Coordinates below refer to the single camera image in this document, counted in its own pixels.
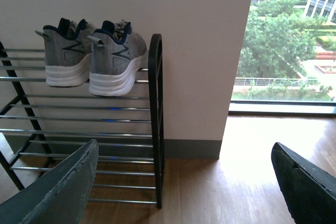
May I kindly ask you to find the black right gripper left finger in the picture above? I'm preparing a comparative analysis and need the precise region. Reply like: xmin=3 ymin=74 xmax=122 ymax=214
xmin=1 ymin=140 xmax=99 ymax=223

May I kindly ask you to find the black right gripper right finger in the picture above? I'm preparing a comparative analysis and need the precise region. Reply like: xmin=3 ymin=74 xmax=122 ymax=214
xmin=271 ymin=142 xmax=335 ymax=223

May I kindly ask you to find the grey knit sneaker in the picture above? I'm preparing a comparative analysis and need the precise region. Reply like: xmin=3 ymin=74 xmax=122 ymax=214
xmin=87 ymin=20 xmax=148 ymax=97
xmin=35 ymin=18 xmax=96 ymax=87

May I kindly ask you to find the black metal shoe rack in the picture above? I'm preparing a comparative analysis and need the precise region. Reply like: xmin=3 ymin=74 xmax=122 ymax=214
xmin=1 ymin=34 xmax=164 ymax=208

